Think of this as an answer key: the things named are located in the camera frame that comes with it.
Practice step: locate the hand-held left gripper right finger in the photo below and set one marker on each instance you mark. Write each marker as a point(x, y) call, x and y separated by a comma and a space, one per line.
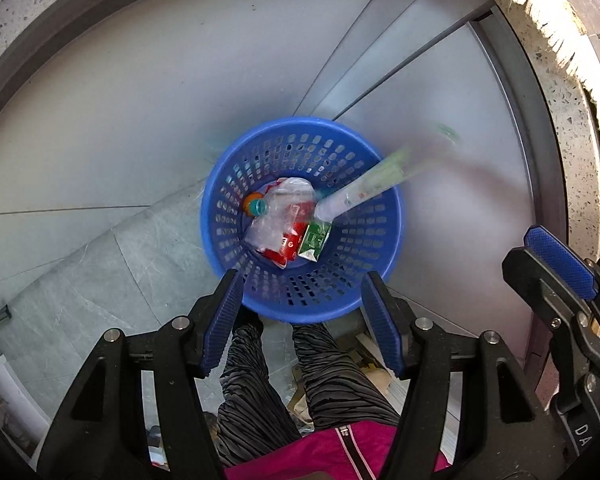
point(380, 330)

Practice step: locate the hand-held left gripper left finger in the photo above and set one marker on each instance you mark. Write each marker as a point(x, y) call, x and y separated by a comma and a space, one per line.
point(224, 325)

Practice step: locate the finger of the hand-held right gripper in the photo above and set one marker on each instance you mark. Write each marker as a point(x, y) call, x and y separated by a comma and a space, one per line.
point(560, 260)
point(530, 275)

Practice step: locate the blue plastic basket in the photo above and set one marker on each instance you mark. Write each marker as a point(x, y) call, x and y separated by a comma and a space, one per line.
point(300, 295)

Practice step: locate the white and green milk carton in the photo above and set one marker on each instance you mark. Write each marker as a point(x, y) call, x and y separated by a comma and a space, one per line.
point(314, 240)

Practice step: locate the small bottle with teal cap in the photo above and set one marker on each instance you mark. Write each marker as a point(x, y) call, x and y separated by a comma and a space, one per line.
point(260, 207)

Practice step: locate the white and green package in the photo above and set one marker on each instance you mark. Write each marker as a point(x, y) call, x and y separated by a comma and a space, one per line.
point(355, 192)

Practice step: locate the black shoe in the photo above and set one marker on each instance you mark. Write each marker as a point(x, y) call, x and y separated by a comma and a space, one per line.
point(250, 319)

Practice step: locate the grey striped pants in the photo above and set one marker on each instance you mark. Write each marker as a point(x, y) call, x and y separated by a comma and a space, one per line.
point(330, 375)

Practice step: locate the grey cabinet door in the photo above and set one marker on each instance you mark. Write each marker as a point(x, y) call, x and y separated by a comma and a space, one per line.
point(154, 100)
point(455, 200)

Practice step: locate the pink jacket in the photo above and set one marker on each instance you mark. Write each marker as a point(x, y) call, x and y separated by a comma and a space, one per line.
point(305, 455)

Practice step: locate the white frame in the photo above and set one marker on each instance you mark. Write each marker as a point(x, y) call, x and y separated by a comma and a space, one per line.
point(9, 410)

